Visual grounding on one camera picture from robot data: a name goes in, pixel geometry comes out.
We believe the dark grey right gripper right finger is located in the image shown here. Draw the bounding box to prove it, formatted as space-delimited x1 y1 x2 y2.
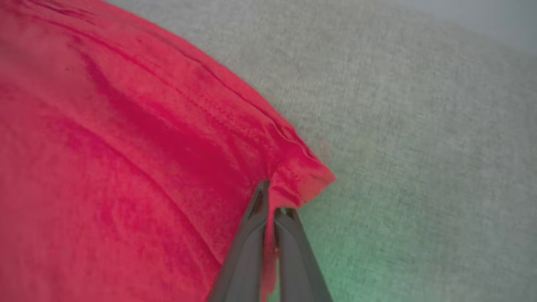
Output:
274 207 334 302

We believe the red garment with white stripes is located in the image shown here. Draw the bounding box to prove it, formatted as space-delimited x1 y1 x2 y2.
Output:
0 0 337 302

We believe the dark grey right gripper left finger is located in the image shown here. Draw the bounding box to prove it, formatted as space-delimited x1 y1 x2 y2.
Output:
207 180 271 302

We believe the grey fabric sofa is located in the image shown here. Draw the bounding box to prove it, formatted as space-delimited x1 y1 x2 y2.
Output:
104 0 537 302

